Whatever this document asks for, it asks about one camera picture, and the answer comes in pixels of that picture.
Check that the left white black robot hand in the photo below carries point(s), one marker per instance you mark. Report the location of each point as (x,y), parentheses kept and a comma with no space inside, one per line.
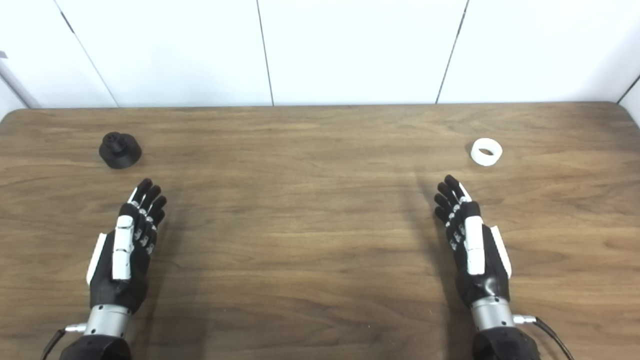
(122,287)

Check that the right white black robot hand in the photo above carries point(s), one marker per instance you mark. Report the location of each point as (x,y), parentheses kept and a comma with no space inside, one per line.
(487,285)

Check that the round black plastic part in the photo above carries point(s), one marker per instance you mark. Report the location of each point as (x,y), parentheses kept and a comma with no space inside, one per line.
(120,156)

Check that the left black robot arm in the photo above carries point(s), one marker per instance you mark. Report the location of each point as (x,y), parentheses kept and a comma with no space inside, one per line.
(105,322)

